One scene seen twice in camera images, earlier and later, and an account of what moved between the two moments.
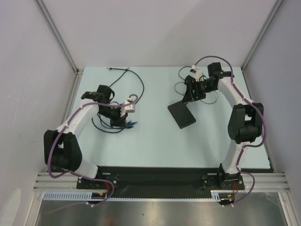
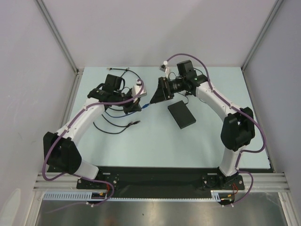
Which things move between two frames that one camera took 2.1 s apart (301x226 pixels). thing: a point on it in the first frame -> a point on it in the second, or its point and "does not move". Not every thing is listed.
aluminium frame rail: x=270 y=181 does not move
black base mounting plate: x=136 y=182 does not move
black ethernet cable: x=111 y=68 does not move
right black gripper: x=192 y=92 -> x=165 y=88
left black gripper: x=119 y=121 -> x=133 y=107
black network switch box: x=182 y=114 does not move
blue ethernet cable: x=130 y=124 -> x=143 y=107
